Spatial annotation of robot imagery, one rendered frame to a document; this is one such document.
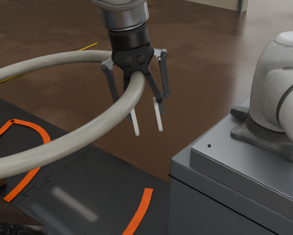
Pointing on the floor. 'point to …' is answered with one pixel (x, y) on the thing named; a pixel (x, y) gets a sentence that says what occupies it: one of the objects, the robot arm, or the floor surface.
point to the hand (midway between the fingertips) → (146, 117)
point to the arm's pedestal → (217, 205)
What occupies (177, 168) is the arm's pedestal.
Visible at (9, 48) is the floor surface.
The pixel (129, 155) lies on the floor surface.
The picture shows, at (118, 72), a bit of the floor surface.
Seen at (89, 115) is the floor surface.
